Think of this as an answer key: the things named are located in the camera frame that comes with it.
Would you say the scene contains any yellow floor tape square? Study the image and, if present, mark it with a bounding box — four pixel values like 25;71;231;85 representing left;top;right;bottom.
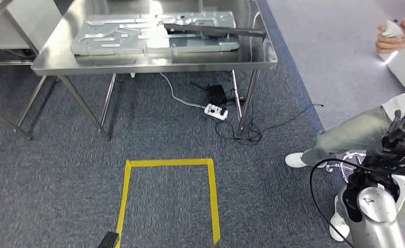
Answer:
114;158;221;248

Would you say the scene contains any black floor cable tangle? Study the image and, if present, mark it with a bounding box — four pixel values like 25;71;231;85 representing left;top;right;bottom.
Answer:
214;102;324;145

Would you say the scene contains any black plastic panel part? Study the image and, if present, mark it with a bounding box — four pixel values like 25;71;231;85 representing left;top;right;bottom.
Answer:
163;23;267;42

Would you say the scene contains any white power strip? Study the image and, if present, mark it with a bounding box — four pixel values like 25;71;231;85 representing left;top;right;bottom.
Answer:
204;103;229;121

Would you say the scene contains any stamped silver sheet metal panel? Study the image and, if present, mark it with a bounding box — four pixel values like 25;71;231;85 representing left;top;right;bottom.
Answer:
70;11;241;57

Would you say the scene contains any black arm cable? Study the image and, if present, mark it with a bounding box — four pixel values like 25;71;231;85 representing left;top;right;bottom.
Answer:
309;158;395;248

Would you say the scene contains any stainless steel workbench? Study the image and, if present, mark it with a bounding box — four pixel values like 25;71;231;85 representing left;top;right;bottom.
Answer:
14;0;278;141

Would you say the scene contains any pale wrist camera on bracket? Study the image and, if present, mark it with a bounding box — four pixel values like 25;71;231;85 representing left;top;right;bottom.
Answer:
361;136;405;178

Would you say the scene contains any chrome swivel chair base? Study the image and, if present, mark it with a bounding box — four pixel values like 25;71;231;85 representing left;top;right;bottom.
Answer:
325;150;367;184

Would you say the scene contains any person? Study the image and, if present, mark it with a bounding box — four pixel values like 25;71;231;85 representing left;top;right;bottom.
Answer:
284;17;405;242

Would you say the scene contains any white handheld device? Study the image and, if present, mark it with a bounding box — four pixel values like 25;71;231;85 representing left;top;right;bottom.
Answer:
380;20;404;38

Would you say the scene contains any stainless steel side table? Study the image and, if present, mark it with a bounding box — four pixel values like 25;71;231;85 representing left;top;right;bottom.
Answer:
0;0;40;141

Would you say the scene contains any black left robot foot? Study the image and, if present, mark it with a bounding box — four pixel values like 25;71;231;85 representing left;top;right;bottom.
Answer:
97;231;120;248

